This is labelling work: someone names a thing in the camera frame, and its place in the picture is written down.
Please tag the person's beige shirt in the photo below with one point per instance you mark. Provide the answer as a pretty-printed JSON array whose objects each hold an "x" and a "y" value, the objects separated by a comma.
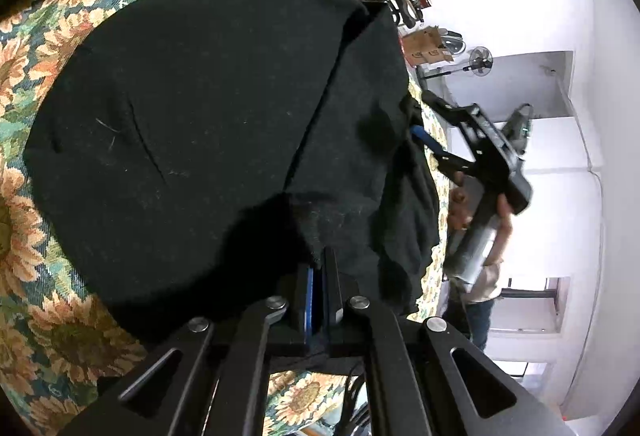
[{"x": 485, "y": 286}]

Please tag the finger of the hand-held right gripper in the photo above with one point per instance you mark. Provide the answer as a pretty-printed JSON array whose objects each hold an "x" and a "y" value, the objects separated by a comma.
[
  {"x": 450, "y": 113},
  {"x": 430, "y": 143}
]

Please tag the black garment with white label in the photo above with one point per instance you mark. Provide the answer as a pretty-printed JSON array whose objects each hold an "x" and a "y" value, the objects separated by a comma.
[{"x": 200, "y": 115}]

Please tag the black standing fan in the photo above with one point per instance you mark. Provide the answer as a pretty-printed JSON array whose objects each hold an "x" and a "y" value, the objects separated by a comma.
[{"x": 481, "y": 62}]

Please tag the large cardboard box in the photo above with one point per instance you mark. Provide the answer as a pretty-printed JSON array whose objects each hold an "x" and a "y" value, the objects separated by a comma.
[{"x": 425, "y": 48}]

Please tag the fan head in box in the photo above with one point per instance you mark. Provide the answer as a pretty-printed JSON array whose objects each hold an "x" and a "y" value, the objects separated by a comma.
[{"x": 454, "y": 44}]

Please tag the person's right hand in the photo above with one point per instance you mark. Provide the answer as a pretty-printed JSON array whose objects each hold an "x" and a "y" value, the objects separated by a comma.
[{"x": 459, "y": 211}]

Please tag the sunflower print blanket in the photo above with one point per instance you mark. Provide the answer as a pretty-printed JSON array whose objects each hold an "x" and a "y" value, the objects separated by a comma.
[{"x": 30, "y": 40}]

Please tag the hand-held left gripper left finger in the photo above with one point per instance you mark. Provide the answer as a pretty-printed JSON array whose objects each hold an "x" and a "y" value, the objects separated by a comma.
[{"x": 310, "y": 306}]

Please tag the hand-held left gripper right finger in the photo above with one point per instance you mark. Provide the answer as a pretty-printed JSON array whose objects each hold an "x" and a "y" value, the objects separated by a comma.
[{"x": 332, "y": 306}]

